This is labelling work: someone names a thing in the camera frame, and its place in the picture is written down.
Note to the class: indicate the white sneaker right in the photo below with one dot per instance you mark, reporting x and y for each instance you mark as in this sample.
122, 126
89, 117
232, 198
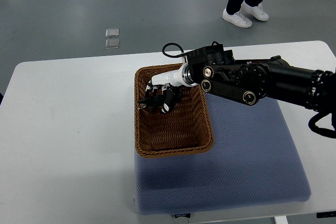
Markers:
256, 11

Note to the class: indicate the blue-grey foam cushion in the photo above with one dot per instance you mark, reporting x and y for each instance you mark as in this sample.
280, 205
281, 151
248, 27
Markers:
253, 161

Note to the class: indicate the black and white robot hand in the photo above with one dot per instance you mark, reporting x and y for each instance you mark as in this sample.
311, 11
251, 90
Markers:
171, 80

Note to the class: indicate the white sneaker left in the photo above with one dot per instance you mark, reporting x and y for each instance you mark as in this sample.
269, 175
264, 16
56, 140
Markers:
238, 19

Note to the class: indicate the brown wicker basket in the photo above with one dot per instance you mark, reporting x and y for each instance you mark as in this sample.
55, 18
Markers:
185, 130

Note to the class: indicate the white sneaker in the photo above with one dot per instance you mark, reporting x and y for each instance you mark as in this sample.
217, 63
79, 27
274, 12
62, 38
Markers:
256, 11
238, 19

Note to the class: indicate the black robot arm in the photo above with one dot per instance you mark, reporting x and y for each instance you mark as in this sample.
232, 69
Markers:
248, 81

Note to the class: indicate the lower metal floor plate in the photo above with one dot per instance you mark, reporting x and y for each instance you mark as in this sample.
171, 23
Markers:
112, 43

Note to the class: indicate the upper metal floor plate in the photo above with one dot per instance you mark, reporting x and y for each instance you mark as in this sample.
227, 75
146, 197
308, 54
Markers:
112, 32

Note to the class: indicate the metal floor plate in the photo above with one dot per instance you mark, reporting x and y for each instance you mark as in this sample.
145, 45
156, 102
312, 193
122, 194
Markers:
112, 32
112, 43

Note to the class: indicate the dark toy crocodile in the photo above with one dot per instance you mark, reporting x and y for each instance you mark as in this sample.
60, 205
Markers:
166, 101

